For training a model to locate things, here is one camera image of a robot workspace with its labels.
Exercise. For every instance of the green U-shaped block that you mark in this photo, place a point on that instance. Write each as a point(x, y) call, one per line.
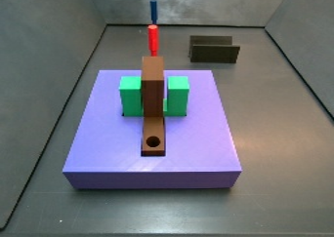
point(175, 104)

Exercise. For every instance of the blue peg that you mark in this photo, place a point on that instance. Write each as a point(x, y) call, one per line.
point(154, 11)

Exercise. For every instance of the black angled bracket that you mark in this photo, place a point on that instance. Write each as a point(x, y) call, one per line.
point(213, 49)

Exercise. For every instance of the purple base board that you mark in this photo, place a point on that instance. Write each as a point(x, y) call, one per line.
point(201, 159)

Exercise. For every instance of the red peg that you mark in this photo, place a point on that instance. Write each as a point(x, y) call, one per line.
point(153, 39)

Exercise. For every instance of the brown L-shaped block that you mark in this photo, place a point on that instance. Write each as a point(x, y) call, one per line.
point(153, 92)

